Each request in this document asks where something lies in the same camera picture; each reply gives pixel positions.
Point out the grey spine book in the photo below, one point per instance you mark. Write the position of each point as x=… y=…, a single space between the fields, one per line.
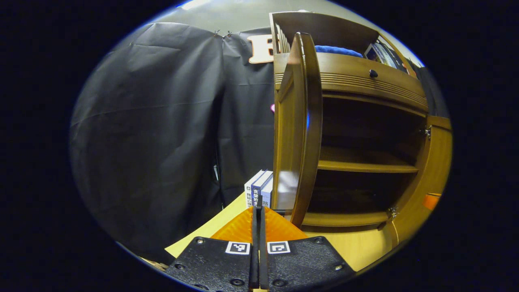
x=384 y=54

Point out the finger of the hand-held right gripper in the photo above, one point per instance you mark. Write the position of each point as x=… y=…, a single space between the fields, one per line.
x=431 y=201

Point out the black backdrop cloth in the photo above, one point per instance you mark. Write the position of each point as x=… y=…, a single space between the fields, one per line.
x=154 y=134

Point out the pale blue book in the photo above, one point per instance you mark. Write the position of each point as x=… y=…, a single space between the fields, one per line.
x=267 y=194

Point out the wooden double-door shoe cabinet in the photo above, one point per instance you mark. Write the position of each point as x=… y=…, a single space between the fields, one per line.
x=365 y=87

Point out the blue towel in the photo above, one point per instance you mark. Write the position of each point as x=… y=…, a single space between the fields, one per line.
x=336 y=50

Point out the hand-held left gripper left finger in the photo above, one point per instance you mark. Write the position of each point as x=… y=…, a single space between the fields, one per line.
x=215 y=263

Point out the dark blue book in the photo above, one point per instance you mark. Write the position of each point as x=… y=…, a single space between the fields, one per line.
x=259 y=190

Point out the metal door hinge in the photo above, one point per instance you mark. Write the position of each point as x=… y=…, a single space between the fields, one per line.
x=427 y=132
x=392 y=212

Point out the black spine book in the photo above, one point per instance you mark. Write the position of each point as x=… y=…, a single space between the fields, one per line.
x=397 y=59

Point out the small metal clip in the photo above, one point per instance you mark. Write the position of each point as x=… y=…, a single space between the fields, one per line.
x=217 y=32
x=228 y=34

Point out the wooden shoe cabinet door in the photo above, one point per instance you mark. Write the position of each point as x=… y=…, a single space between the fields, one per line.
x=429 y=174
x=302 y=121

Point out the black round drawer knob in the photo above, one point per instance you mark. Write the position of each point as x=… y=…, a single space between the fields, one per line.
x=373 y=73

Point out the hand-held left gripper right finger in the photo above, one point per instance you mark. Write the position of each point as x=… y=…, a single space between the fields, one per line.
x=304 y=263

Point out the wooden inner shelf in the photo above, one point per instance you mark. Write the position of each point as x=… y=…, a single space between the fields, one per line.
x=365 y=162

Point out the blue cover book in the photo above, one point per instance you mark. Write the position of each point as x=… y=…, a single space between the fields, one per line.
x=369 y=52

